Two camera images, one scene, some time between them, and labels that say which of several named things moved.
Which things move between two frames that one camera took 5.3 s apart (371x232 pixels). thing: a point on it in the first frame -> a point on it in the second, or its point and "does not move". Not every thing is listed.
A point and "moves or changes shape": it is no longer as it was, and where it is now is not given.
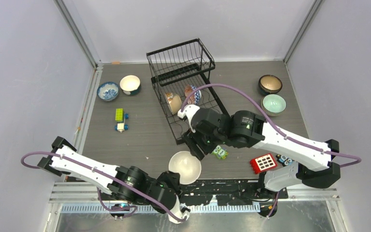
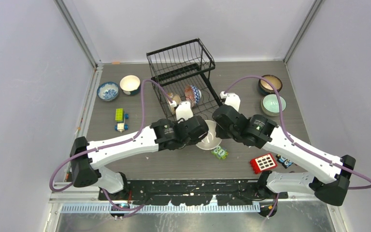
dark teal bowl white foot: x=130 y=84 does not move
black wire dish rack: x=181 y=78 does not move
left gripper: x=173 y=178 -> x=192 y=141
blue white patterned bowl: x=107 y=91 does not move
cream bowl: x=188 y=166 moves or changes shape
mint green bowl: x=273 y=105 does not move
